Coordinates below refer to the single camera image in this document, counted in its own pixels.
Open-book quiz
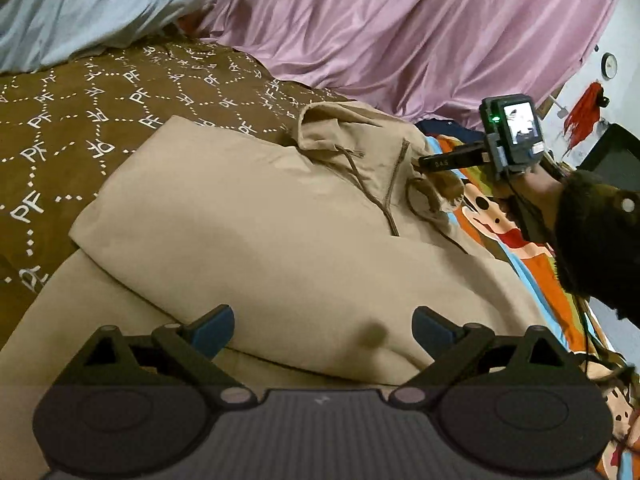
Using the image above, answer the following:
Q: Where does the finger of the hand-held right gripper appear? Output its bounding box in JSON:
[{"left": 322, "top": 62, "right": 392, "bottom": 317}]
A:
[{"left": 417, "top": 141, "right": 489, "bottom": 175}]

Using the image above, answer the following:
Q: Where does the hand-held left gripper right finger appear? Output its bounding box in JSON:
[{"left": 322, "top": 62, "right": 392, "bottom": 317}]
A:
[{"left": 392, "top": 306, "right": 582, "bottom": 407}]

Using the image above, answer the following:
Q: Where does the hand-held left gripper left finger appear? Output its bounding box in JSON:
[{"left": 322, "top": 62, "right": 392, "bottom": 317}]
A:
[{"left": 65, "top": 304, "right": 259, "bottom": 407}]

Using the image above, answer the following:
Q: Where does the beige hoodie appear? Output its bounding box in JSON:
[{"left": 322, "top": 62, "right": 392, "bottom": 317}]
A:
[{"left": 0, "top": 101, "right": 568, "bottom": 391}]

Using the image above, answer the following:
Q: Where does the person's right hand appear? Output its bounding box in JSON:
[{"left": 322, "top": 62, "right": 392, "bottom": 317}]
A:
[{"left": 492, "top": 164, "right": 567, "bottom": 242}]

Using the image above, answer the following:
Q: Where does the dark blue cloth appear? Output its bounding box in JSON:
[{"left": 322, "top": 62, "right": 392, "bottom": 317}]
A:
[{"left": 414, "top": 118, "right": 488, "bottom": 142}]

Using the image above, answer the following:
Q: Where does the red tassel decoration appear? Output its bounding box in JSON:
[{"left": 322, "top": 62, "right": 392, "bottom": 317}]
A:
[{"left": 563, "top": 81, "right": 606, "bottom": 150}]

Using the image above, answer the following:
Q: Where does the black monitor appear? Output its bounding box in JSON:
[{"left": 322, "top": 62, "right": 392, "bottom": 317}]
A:
[{"left": 575, "top": 122, "right": 640, "bottom": 191}]

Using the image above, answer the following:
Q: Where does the colourful cartoon blanket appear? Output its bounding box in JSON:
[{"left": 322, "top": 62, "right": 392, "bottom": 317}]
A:
[{"left": 417, "top": 130, "right": 640, "bottom": 480}]

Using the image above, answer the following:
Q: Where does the mauve quilt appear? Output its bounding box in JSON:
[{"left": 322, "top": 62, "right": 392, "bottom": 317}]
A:
[{"left": 199, "top": 0, "right": 626, "bottom": 128}]

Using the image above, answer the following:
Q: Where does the right arm in dark sleeve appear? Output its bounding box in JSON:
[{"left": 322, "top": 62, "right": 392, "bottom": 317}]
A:
[{"left": 510, "top": 172, "right": 632, "bottom": 378}]

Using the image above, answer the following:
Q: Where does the brown patterned bedsheet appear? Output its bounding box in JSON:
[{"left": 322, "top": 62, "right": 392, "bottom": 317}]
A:
[{"left": 0, "top": 39, "right": 351, "bottom": 346}]

